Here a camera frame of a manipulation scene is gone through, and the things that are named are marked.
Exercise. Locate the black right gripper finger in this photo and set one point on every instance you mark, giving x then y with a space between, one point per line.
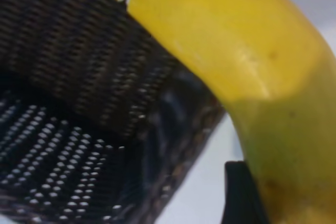
239 197

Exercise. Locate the yellow banana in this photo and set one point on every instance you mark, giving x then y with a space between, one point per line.
236 37

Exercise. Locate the dark brown wicker basket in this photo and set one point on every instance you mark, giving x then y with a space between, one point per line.
65 51

